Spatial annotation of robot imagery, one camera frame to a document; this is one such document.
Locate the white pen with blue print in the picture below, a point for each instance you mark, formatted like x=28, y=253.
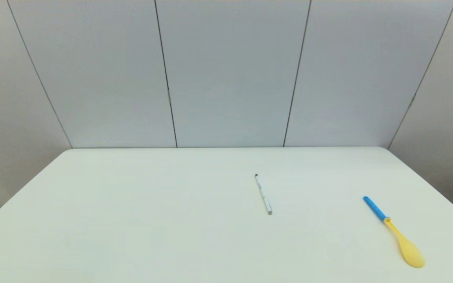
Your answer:
x=264, y=195

